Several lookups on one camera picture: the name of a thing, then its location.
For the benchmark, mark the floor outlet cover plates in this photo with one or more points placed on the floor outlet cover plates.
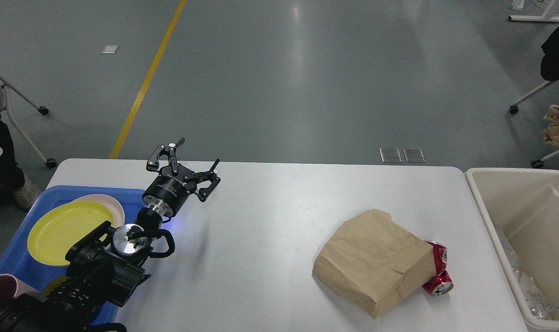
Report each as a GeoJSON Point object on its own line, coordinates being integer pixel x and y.
{"type": "Point", "coordinates": [394, 156]}

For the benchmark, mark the aluminium foil tray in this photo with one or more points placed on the aluminium foil tray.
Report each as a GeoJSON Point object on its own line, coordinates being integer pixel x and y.
{"type": "Point", "coordinates": [537, 302]}

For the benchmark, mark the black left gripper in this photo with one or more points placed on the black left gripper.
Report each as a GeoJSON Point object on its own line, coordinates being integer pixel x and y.
{"type": "Point", "coordinates": [166, 194]}

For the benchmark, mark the blue plastic tray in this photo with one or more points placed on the blue plastic tray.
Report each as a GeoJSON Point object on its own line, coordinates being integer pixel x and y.
{"type": "Point", "coordinates": [17, 261]}

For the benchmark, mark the white paper scrap on floor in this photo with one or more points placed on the white paper scrap on floor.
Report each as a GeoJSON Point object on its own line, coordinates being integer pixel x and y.
{"type": "Point", "coordinates": [110, 49]}

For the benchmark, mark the beige plastic bin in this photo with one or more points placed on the beige plastic bin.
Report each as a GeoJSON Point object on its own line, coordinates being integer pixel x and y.
{"type": "Point", "coordinates": [524, 203]}

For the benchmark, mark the brown paper bag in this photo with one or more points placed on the brown paper bag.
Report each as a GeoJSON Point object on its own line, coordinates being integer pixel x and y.
{"type": "Point", "coordinates": [374, 262]}

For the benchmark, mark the white table frame background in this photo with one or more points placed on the white table frame background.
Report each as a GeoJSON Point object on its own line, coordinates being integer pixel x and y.
{"type": "Point", "coordinates": [536, 11]}

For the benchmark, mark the pink mug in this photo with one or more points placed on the pink mug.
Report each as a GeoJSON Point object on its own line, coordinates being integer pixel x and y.
{"type": "Point", "coordinates": [11, 286]}

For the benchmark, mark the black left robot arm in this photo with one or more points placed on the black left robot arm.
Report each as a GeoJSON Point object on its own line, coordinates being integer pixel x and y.
{"type": "Point", "coordinates": [106, 264]}

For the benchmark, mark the pink plate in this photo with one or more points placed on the pink plate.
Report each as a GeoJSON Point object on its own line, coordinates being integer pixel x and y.
{"type": "Point", "coordinates": [111, 203]}

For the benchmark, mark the yellow plastic plate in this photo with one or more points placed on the yellow plastic plate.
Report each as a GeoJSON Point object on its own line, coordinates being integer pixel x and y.
{"type": "Point", "coordinates": [53, 235]}

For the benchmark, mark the crushed red soda can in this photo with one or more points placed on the crushed red soda can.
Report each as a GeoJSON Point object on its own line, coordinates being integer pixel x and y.
{"type": "Point", "coordinates": [442, 283]}

